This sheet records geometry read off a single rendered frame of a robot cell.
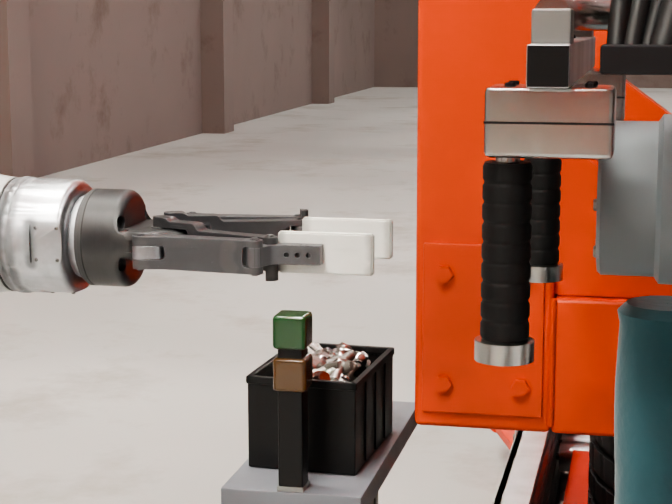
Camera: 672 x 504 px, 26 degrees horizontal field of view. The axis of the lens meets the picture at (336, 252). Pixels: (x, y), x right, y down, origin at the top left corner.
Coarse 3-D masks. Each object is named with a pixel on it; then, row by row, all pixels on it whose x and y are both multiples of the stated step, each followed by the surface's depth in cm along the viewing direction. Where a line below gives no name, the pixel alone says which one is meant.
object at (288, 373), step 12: (276, 360) 167; (288, 360) 167; (300, 360) 167; (312, 360) 170; (276, 372) 168; (288, 372) 167; (300, 372) 167; (312, 372) 170; (276, 384) 168; (288, 384) 167; (300, 384) 167
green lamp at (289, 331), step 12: (288, 312) 168; (300, 312) 168; (276, 324) 167; (288, 324) 166; (300, 324) 166; (276, 336) 167; (288, 336) 167; (300, 336) 166; (276, 348) 167; (288, 348) 167; (300, 348) 166
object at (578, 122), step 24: (504, 96) 102; (528, 96) 101; (552, 96) 101; (576, 96) 101; (600, 96) 100; (504, 120) 102; (528, 120) 102; (552, 120) 101; (576, 120) 101; (600, 120) 101; (504, 144) 102; (528, 144) 102; (552, 144) 102; (576, 144) 101; (600, 144) 101
